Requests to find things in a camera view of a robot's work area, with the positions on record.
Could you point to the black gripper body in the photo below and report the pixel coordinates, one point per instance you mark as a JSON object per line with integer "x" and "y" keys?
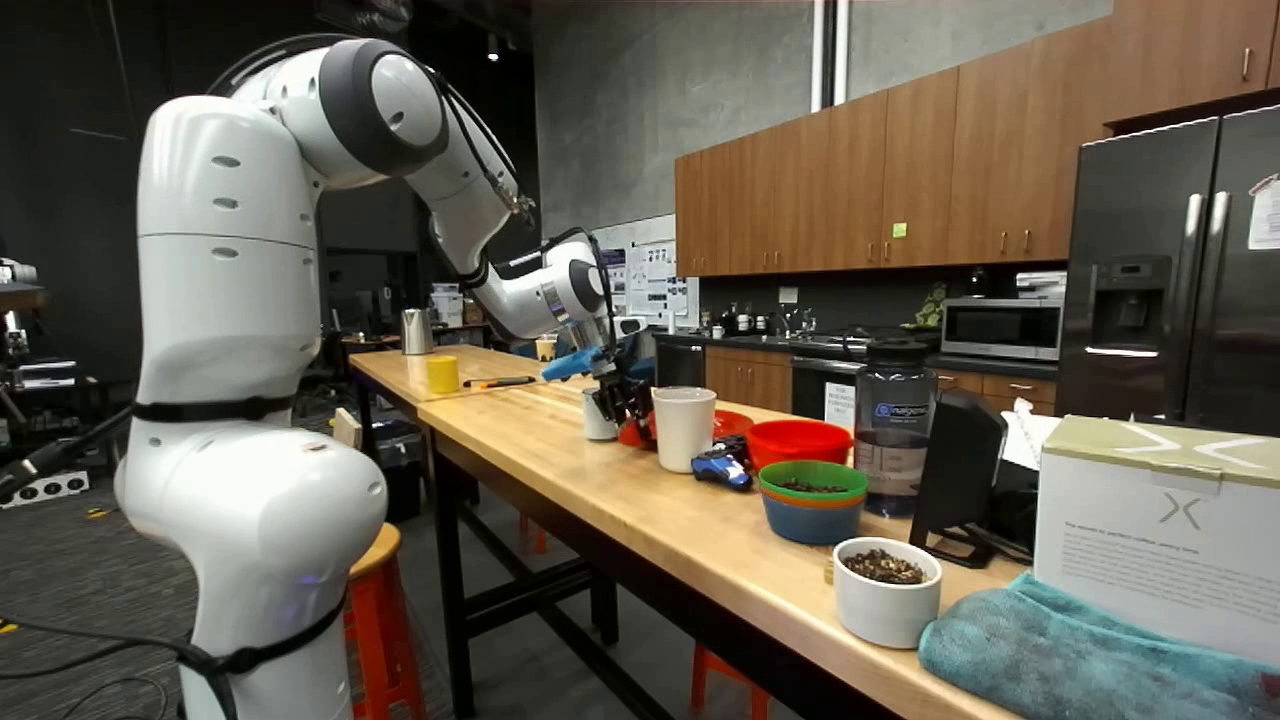
{"x": 623, "y": 384}

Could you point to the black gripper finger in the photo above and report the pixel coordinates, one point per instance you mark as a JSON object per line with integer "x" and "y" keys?
{"x": 614, "y": 408}
{"x": 642, "y": 420}

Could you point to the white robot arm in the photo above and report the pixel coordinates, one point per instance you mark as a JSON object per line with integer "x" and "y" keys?
{"x": 270, "y": 513}

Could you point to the red plate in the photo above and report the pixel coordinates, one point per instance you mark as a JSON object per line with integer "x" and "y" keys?
{"x": 724, "y": 426}

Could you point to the blue and black toy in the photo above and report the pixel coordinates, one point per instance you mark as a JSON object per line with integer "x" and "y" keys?
{"x": 721, "y": 465}

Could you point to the small white can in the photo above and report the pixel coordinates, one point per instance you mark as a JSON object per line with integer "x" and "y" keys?
{"x": 599, "y": 426}

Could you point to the white tall cup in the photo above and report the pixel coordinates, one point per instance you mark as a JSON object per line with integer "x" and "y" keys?
{"x": 681, "y": 426}

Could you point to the red bowl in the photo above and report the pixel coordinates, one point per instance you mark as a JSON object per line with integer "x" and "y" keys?
{"x": 772, "y": 441}

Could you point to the yellow mug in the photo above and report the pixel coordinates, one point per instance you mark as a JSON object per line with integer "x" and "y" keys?
{"x": 440, "y": 372}

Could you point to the green and blue bowl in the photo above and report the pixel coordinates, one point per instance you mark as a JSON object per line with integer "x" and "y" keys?
{"x": 814, "y": 502}

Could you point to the white ramekin with contents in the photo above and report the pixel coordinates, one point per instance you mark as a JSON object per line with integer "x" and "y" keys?
{"x": 886, "y": 591}

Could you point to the silver microwave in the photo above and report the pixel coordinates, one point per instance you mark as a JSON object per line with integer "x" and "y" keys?
{"x": 1001, "y": 329}

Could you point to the orange stool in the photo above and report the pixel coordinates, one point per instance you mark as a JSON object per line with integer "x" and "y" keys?
{"x": 381, "y": 646}

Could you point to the wooden upper cabinets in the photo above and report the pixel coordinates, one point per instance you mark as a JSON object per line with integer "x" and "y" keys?
{"x": 966, "y": 164}

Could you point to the teal cloth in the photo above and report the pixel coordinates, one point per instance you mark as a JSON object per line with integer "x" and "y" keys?
{"x": 1046, "y": 655}

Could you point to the black refrigerator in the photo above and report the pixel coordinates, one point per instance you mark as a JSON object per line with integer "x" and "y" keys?
{"x": 1173, "y": 277}

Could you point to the white cardboard box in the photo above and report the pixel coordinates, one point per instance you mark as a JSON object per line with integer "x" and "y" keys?
{"x": 1173, "y": 528}

